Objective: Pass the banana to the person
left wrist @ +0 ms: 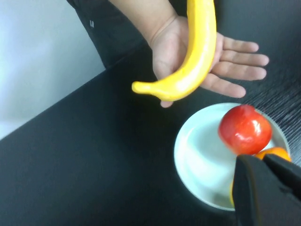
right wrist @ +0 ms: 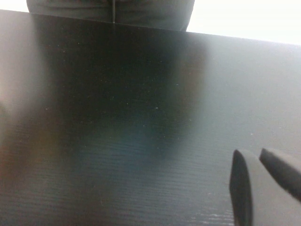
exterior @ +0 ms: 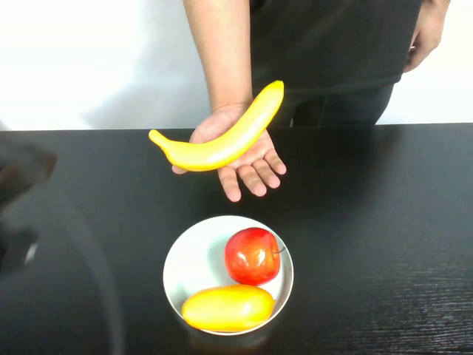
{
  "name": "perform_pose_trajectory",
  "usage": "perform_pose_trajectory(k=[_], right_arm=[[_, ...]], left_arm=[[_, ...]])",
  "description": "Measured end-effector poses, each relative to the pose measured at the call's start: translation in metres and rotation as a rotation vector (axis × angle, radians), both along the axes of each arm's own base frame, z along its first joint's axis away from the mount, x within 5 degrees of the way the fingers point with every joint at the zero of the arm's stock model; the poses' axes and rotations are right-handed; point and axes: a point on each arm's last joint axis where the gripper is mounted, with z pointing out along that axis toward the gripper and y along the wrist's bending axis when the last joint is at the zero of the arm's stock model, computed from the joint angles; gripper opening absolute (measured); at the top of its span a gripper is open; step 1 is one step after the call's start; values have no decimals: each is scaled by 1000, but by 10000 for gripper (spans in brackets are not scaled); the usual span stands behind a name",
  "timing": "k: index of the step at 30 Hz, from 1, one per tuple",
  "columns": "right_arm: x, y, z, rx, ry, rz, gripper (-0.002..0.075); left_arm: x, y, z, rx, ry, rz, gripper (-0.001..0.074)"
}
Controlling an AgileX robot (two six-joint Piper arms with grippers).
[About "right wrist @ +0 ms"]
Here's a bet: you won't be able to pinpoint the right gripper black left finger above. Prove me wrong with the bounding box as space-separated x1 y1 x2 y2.
229 149 301 226

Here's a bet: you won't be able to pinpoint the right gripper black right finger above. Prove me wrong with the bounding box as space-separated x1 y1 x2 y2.
258 147 301 203

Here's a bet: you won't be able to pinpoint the person's dark trousers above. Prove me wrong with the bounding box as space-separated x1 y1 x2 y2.
26 0 196 32

